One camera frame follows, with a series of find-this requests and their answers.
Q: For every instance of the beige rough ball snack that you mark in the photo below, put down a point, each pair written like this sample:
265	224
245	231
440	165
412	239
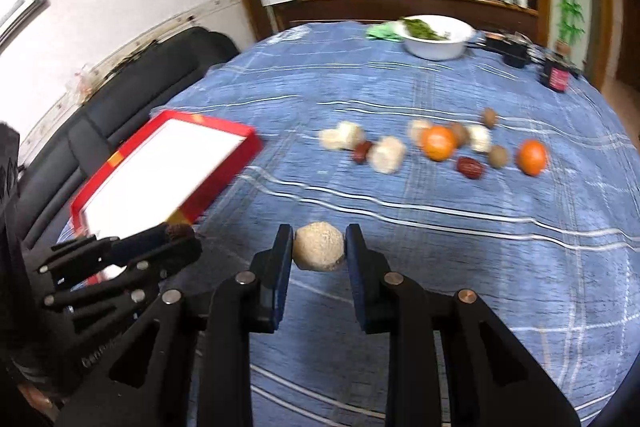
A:
318	247

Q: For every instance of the black leather sofa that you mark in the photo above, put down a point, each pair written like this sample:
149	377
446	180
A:
148	79

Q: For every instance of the blue plaid tablecloth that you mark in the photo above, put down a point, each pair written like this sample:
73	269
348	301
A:
556	256

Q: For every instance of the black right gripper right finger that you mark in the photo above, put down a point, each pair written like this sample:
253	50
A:
388	302

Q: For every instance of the brown longan fruit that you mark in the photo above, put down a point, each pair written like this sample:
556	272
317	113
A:
489	118
498	157
460	133

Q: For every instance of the orange tangerine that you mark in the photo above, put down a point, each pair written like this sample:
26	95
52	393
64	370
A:
531	158
438	143

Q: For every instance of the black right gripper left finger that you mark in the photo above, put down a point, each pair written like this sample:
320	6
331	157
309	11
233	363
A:
252	301

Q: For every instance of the red white tray box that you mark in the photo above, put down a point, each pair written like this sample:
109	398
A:
169	171

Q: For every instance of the white bowl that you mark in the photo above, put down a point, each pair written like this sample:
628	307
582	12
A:
460	35

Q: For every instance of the black power adapter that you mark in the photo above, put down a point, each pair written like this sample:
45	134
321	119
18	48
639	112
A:
513	48

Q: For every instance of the red jujube date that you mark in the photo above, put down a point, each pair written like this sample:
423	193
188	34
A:
470	167
361	151

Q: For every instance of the dark bottle pink label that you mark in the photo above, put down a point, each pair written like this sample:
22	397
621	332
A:
556	67

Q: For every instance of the green leafy vegetables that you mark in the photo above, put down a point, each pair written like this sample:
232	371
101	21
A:
420	30

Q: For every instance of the green cloth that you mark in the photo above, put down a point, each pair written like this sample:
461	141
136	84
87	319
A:
383	31

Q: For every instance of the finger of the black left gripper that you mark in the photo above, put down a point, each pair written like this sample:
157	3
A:
135	271
76	260

